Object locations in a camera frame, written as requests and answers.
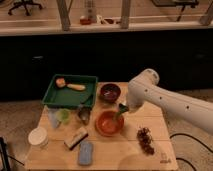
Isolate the green pepper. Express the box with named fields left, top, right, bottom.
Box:
left=114, top=103, right=129, bottom=120

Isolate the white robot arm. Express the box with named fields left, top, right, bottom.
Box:
left=126, top=68, right=213, bottom=135

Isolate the purple bowl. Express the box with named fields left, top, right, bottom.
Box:
left=100, top=83, right=121, bottom=103

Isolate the orange bowl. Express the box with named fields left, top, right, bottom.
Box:
left=95, top=111, right=124, bottom=137

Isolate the small metal cup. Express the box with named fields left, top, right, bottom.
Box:
left=78, top=108, right=91, bottom=125

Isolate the green plastic tray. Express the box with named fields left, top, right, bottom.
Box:
left=42, top=74, right=98, bottom=109

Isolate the green plastic cup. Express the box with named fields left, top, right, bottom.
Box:
left=56, top=109, right=70, bottom=124

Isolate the wooden block eraser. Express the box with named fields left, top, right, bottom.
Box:
left=64, top=127, right=88, bottom=150

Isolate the clear plastic cup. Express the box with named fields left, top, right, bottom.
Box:
left=47, top=109, right=60, bottom=129

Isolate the dark red grape bunch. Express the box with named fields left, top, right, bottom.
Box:
left=137, top=127, right=155, bottom=155

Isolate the blue sponge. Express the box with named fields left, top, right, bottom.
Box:
left=78, top=141, right=93, bottom=166

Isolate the red object on shelf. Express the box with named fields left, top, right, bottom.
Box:
left=80, top=16, right=91, bottom=25

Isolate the white round container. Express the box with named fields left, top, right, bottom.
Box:
left=28, top=127, right=48, bottom=148

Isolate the black office chair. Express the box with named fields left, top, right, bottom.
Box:
left=8, top=0, right=43, bottom=16

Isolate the black stand lower left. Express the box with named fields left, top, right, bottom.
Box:
left=0, top=137, right=24, bottom=171

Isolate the black floor cable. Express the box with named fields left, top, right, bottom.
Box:
left=169, top=132, right=213, bottom=171

